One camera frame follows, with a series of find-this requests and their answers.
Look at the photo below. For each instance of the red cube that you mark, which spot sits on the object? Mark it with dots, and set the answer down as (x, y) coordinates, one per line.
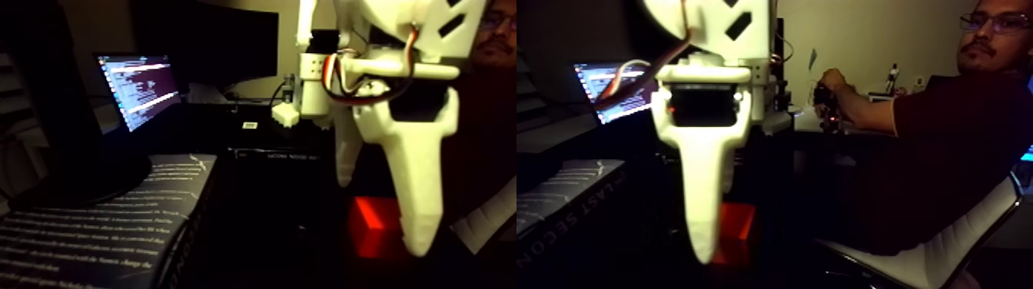
(371, 227)

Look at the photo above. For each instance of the person's right hand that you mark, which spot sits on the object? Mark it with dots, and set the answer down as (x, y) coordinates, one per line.
(834, 85)

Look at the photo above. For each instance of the thin black box white lettering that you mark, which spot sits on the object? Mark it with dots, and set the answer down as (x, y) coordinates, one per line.
(274, 153)

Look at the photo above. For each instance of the small white label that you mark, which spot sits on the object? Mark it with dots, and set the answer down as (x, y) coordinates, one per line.
(250, 125)

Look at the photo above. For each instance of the open laptop with lit screen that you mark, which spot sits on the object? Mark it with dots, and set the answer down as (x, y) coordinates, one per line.
(141, 89)

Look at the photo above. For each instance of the black monitor with round base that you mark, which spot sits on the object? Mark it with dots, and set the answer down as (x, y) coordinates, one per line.
(48, 97)

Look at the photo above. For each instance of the white chair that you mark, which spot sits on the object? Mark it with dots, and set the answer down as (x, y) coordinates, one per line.
(928, 262)

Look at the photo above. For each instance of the person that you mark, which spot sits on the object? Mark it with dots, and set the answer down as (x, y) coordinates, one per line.
(960, 153)

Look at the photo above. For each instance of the dark-framed glasses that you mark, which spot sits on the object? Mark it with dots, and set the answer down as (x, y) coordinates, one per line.
(994, 22)

